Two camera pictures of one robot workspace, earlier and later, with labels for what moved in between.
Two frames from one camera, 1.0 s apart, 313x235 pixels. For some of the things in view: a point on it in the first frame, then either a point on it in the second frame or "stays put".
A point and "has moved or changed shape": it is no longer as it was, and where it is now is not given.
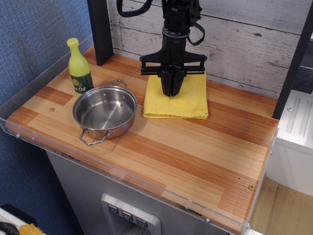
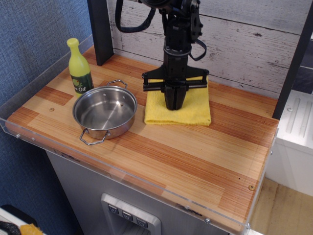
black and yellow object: (13, 221) stays put
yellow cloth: (190, 102) has moved or changed shape
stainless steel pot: (108, 110) stays put
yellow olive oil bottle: (79, 69) stays put
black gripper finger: (177, 79) to (180, 91)
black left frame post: (99, 16) stays put
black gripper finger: (166, 80) to (170, 96)
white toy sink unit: (291, 160) stays put
